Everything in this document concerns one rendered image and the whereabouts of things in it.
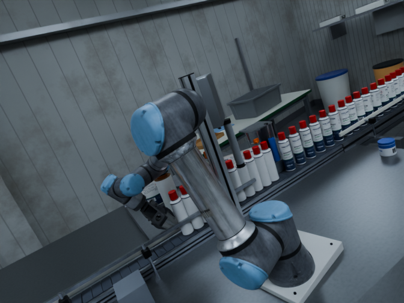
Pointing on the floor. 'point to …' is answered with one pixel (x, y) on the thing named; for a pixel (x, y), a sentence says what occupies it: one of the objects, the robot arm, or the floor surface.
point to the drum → (382, 68)
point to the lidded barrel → (333, 87)
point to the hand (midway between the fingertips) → (177, 226)
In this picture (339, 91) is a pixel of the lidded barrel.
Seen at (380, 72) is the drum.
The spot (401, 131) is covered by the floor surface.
